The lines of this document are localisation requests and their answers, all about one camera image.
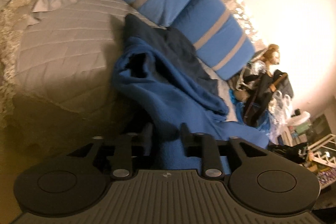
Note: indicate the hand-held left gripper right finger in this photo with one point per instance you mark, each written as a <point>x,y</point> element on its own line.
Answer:
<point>185,138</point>

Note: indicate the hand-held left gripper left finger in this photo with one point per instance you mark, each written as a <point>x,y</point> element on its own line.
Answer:
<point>148,136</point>

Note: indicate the blue fleece sweater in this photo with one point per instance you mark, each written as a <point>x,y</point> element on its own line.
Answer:
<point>178,98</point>

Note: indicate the pile of dark clothes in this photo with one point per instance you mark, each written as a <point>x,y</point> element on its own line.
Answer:
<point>287,153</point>

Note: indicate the white plastic bag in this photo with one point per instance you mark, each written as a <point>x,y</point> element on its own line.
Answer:
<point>281,108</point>

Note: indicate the heap of light laundry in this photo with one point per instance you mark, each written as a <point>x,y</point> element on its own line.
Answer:
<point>300,121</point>

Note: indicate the grey quilted bedspread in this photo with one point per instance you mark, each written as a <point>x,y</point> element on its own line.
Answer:
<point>65,50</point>

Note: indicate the brown teddy bear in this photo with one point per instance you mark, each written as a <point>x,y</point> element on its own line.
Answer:
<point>271,56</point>

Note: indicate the silver plush blanket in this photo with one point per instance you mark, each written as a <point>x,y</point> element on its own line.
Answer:
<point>241,11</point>

